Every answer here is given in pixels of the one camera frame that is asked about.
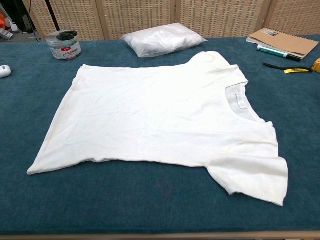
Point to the green marker pen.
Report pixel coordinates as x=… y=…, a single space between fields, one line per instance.
x=270 y=50

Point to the white box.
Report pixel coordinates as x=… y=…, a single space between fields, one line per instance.
x=5 y=34

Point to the black tripod stand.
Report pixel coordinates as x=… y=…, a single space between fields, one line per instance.
x=53 y=16

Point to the orange object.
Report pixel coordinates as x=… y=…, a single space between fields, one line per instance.
x=2 y=21

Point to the white garment in plastic bag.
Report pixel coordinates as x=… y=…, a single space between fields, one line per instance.
x=162 y=40

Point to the white T-shirt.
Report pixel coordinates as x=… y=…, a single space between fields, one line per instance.
x=150 y=112

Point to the teal blue table mat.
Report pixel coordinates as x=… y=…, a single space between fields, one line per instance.
x=160 y=200

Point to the brown spiral notebook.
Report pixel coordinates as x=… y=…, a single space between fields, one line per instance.
x=287 y=42

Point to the white earbuds case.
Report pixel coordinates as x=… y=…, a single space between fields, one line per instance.
x=4 y=71

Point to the clear plastic clip jar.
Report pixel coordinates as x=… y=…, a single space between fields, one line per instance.
x=65 y=51

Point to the woven wooden folding screen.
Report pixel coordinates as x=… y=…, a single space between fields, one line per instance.
x=137 y=17

